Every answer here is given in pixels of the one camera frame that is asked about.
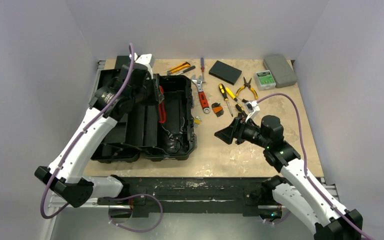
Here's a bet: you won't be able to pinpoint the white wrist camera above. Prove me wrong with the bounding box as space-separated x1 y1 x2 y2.
133 53 155 75
245 100 260 123

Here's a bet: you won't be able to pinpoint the red handled adjustable wrench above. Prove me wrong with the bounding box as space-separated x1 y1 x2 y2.
191 75 211 114

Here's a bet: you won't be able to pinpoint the black plastic toolbox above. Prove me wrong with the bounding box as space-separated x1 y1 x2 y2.
91 69 197 164

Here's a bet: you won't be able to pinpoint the black orange hex key holder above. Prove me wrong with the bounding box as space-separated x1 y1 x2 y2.
211 102 224 118

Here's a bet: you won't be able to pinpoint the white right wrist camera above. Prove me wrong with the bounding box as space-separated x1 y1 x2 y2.
245 100 260 123

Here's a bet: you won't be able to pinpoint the black handled pliers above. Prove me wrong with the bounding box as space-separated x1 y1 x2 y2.
159 121 185 147

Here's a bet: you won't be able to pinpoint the black yellow stubby screwdriver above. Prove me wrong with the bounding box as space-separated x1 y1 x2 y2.
218 83 234 117

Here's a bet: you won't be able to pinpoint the grey plastic case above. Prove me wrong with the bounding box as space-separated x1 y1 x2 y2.
263 54 298 88

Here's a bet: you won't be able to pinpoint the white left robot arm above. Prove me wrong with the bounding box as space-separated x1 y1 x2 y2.
34 63 164 208

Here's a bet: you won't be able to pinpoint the red black handled tool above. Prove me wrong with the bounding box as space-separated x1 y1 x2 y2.
157 86 167 124

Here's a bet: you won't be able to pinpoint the aluminium rail frame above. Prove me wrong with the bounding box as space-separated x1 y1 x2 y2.
47 185 113 240

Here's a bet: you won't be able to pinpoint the black flat box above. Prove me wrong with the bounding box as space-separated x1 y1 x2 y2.
208 60 242 85

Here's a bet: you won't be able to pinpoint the yellow handled screwdriver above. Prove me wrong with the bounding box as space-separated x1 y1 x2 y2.
225 87 248 104

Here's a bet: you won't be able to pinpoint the yellow utility knife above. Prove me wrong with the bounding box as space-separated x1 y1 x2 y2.
166 61 191 75

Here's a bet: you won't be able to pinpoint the black network switch box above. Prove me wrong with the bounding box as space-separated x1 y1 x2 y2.
114 55 131 69

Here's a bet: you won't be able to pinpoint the red blue screwdriver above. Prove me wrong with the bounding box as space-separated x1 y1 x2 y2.
200 57 205 74

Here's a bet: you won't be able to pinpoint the green labelled clear box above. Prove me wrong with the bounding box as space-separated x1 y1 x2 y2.
254 70 276 91

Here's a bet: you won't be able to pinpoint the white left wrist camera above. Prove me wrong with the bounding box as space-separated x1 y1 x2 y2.
133 53 155 75

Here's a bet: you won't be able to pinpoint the yellow handled pliers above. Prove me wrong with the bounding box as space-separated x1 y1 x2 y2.
235 77 259 101

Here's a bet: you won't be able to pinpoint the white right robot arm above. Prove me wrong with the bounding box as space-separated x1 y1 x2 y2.
214 115 363 240

